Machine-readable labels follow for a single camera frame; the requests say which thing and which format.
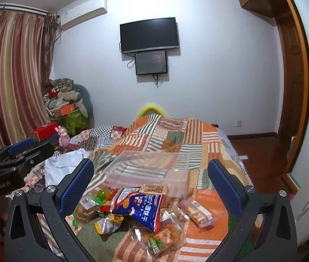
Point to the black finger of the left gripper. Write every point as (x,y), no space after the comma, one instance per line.
(37,155)

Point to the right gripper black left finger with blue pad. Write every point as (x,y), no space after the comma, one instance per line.
(24,238)

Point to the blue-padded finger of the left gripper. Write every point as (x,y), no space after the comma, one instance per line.
(22,146)

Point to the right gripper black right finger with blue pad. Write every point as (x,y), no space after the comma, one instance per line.
(265,227)

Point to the bread pack with barcode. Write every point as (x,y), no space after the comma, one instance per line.
(86,210)

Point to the clear wafer pack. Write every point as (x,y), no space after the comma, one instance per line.
(201,216)

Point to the green jelly cup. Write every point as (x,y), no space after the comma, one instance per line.
(103,194)

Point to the gold silver snack packet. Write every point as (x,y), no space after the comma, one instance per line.
(108,225)

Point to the red white snack bag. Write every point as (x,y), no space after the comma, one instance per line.
(116,197)

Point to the orange crispy snack clear bag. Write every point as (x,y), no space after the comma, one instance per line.
(169,238)

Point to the brown cake pack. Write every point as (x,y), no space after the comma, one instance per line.
(156,189)

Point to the blue Japanese biscuit bag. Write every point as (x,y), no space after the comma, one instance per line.
(142,208)

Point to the red gift box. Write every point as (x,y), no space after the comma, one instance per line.
(43,132)

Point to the white plastic bag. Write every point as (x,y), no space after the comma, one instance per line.
(57,167)

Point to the pink plush toy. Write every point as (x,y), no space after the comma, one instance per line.
(64,138)

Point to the green cardboard box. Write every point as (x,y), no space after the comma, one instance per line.
(74,122)

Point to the orange flat box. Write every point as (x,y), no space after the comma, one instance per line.
(62,111)

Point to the grey stuffed pillow pile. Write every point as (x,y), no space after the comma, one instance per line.
(63,92)

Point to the clear plastic storage bin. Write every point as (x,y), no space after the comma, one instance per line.
(133,169)

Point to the red striped curtain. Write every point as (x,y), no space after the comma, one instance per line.
(26,55)

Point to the patchwork striped bedspread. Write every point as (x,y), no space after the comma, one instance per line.
(156,133)

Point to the yellow chair back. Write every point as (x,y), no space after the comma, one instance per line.
(151,109)

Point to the white wall socket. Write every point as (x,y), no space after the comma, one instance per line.
(238,123)

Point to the small black wall monitor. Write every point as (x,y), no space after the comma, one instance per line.
(151,62)

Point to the white wall air conditioner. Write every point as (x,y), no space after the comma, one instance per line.
(74,15)

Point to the large black wall television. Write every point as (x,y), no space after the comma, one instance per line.
(153,34)

